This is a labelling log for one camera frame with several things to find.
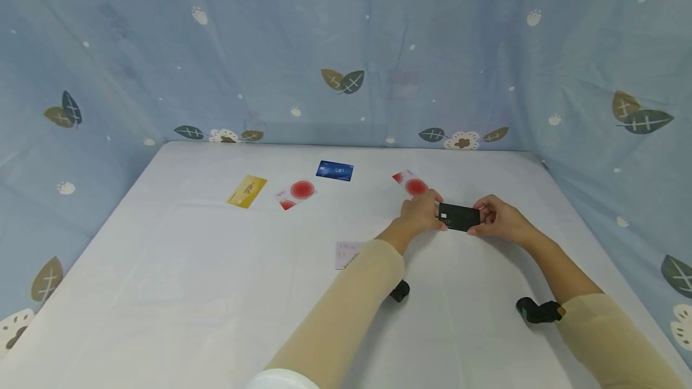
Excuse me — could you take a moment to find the person's left hand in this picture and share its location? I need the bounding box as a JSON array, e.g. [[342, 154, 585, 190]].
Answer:
[[399, 189, 449, 240]]

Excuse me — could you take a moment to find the person's right hand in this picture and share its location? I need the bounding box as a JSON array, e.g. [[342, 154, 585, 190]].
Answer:
[[466, 194, 533, 249]]

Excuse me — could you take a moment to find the black card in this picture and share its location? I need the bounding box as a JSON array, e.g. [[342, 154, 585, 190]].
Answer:
[[438, 202, 481, 232]]

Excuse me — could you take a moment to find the person's left forearm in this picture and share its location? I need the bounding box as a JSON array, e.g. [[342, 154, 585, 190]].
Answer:
[[246, 221, 411, 389]]

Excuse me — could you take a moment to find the person's right forearm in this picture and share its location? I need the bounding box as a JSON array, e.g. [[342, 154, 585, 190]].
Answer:
[[523, 229, 688, 389]]

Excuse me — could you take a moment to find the white card with red circle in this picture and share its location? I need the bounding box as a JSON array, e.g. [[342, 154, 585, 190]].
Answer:
[[276, 180, 318, 211], [392, 169, 431, 198]]

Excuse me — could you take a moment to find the pale pink card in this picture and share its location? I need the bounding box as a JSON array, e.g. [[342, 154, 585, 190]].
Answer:
[[334, 241, 364, 270]]

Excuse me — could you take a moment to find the blue card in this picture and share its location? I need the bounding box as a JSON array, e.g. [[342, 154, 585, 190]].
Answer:
[[315, 161, 354, 182]]

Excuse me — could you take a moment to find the yellow card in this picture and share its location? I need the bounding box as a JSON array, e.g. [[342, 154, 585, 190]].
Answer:
[[226, 175, 268, 209]]

